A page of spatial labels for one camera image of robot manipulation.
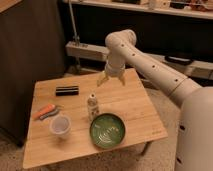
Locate white lower shelf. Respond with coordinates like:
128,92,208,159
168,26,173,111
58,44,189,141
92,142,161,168
65,42,213,81

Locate green round plate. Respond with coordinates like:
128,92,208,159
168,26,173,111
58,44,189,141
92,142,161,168
89,113,126,149

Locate metal pole stand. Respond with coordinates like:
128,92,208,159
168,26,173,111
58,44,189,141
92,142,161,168
68,0,81,73

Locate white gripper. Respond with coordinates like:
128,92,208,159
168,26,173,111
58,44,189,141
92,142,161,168
97,58,125,86

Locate clear plastic cup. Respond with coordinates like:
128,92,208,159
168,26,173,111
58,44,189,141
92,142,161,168
49,115,71,139

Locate black object on shelf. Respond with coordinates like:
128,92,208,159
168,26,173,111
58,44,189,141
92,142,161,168
164,56,194,66

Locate wooden table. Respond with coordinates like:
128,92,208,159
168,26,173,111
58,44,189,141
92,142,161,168
22,68,169,170

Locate upper shelf with items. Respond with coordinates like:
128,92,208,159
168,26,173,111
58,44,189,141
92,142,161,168
62,0,213,20

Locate small white bottle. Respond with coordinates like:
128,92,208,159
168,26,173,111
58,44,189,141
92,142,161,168
87,93,99,120

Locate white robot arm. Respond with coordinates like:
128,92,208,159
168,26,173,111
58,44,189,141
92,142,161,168
97,29,213,171

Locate dark cabinet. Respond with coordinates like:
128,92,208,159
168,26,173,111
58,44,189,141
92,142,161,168
0,0,65,147

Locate black eraser block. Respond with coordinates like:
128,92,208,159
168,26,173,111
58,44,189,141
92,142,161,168
55,86,79,96

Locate orange handled tool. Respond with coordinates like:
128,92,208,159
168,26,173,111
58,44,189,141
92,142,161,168
32,104,60,120

